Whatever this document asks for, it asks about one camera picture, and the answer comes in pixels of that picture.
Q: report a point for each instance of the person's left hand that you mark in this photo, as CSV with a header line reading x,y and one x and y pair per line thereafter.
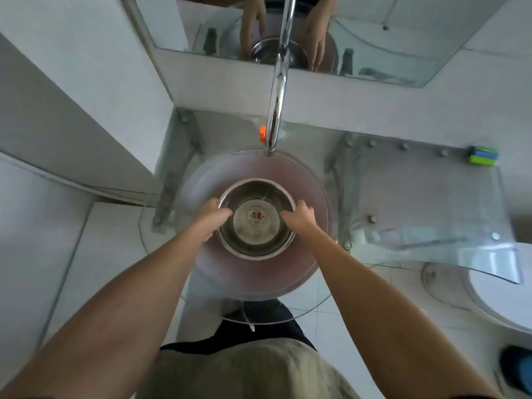
x,y
210,222

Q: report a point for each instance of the person's right hand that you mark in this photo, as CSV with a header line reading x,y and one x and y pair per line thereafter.
x,y
302,222

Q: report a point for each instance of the stainless steel bowl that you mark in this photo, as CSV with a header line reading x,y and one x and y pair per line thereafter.
x,y
255,241

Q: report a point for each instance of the frosted glass sink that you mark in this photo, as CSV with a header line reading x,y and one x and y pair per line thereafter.
x,y
253,276

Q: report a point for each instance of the person's right forearm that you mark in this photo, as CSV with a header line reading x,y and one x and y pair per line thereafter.
x,y
382,319

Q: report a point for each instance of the person's left forearm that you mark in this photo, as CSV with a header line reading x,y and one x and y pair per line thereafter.
x,y
120,315

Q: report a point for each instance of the person's black trousers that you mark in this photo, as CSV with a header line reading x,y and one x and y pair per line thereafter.
x,y
257,328

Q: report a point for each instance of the person's beige shirt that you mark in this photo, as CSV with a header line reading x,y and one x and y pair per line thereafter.
x,y
249,374

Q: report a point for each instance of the clear glass vanity counter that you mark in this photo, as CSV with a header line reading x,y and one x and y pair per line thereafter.
x,y
424,195

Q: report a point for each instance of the chrome gooseneck faucet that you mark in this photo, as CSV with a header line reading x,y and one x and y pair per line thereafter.
x,y
278,91

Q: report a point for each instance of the green and blue sponge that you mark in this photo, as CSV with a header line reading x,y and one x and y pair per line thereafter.
x,y
483,155

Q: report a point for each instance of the white toilet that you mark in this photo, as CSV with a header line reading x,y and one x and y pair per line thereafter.
x,y
498,295

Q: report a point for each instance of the blue plastic container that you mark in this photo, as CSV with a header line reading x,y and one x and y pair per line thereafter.
x,y
517,369

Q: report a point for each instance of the metal counter bracket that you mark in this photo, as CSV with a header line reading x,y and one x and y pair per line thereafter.
x,y
345,191
176,170

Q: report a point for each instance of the wall mirror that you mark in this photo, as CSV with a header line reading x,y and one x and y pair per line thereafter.
x,y
374,33

